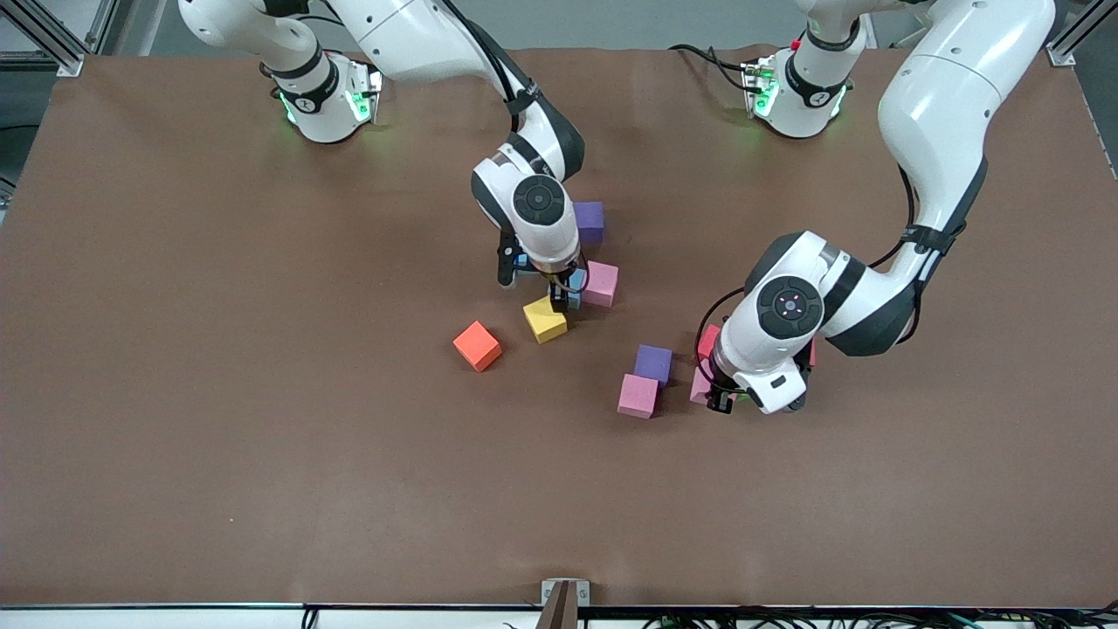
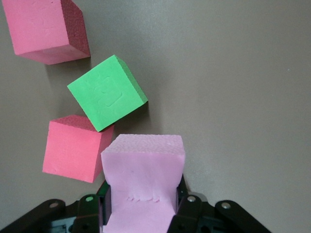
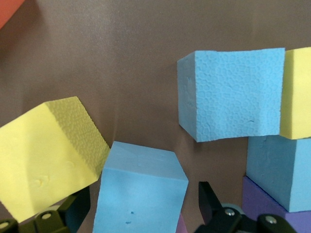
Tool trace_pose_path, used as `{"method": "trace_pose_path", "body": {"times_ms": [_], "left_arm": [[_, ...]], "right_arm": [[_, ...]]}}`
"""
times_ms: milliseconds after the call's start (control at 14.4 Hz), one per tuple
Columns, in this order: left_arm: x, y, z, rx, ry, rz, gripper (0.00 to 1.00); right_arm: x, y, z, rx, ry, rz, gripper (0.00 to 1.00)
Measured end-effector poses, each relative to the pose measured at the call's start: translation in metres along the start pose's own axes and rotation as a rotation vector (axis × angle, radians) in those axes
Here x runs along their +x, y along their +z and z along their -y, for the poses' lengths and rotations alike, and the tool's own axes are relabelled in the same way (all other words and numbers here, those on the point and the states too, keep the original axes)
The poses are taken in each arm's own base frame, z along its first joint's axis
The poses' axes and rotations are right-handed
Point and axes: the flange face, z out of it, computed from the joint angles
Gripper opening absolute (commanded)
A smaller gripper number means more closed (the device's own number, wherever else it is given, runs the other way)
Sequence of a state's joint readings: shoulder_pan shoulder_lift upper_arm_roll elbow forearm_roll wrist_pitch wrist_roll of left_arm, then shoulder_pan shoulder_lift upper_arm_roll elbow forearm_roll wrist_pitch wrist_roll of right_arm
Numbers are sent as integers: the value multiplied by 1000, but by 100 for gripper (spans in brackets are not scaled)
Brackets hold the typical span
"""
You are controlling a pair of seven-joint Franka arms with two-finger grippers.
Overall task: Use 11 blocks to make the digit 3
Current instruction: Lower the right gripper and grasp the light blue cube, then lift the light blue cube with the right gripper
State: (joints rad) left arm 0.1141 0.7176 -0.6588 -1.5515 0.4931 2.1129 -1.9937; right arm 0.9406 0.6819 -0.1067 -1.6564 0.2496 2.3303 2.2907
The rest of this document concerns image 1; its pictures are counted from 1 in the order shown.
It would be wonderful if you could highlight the yellow foam cube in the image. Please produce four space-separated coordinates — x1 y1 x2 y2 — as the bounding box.
522 295 569 344

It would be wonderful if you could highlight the purple foam cube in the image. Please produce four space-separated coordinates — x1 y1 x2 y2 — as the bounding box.
574 201 606 245
633 344 674 387

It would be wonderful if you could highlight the orange foam cube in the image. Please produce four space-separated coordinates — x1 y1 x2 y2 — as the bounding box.
452 321 503 373

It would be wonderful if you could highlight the metal base connector box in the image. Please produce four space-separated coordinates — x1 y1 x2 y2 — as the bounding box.
348 57 385 125
742 54 780 119

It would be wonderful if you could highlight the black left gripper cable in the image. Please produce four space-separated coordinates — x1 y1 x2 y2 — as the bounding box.
694 288 750 390

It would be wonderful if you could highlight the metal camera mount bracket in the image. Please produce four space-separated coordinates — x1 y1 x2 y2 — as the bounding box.
537 579 590 629

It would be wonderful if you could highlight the black arm base cable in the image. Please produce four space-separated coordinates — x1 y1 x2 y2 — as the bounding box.
668 44 759 93

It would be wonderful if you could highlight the aluminium frame post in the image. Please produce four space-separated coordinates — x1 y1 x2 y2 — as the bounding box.
1046 0 1118 67
0 0 123 78

